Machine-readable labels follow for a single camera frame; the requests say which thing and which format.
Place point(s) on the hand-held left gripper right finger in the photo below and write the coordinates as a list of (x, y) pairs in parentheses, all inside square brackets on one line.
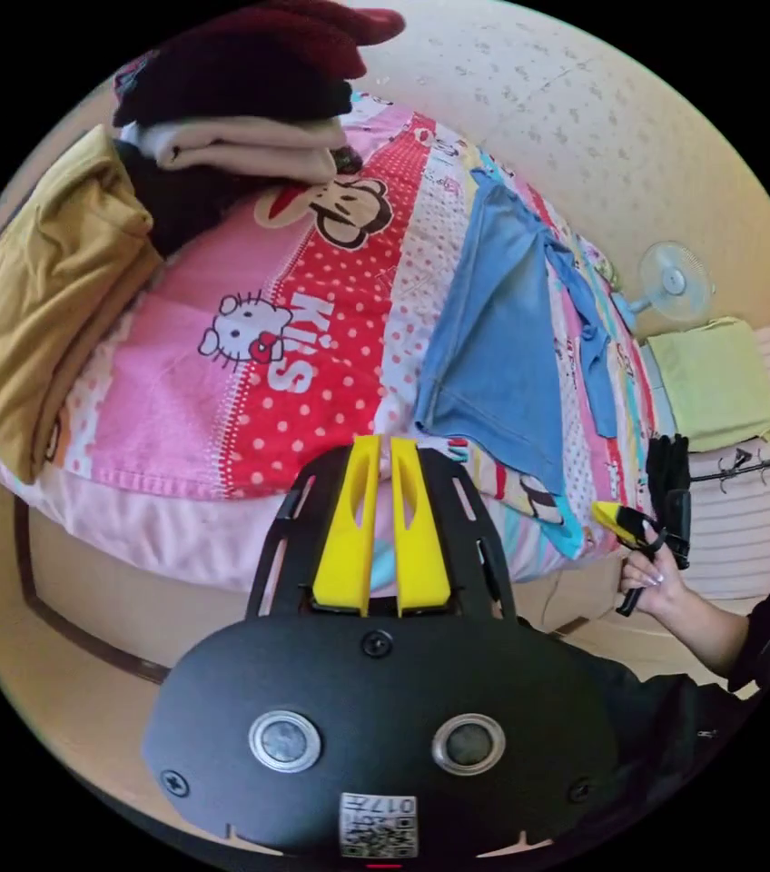
[(419, 552)]

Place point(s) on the person's body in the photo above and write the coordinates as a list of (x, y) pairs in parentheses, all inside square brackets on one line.
[(671, 736)]

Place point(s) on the black coat rack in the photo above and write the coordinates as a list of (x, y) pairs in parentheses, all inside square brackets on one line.
[(739, 466)]

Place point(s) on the bed with printed quilt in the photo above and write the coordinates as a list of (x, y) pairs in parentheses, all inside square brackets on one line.
[(174, 402)]

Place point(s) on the mustard yellow pillow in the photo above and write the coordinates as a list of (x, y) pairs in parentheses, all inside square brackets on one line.
[(38, 306)]

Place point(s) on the light green covered box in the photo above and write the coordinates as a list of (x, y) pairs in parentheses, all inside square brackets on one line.
[(715, 385)]

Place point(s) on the person's right forearm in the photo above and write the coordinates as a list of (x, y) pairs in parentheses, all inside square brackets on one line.
[(712, 633)]

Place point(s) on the pile of clothes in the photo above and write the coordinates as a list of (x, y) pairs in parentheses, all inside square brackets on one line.
[(249, 82)]

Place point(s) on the white standing fan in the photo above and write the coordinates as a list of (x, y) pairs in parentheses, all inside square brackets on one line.
[(676, 281)]

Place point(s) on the person's right hand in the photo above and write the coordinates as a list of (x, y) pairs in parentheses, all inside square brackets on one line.
[(661, 586)]

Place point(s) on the blue jeans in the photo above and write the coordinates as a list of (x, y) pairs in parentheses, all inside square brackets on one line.
[(494, 340)]

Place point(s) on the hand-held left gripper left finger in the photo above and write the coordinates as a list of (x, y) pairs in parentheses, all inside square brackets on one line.
[(344, 545)]

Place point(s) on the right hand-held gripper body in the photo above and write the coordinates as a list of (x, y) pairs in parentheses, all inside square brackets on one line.
[(667, 470)]

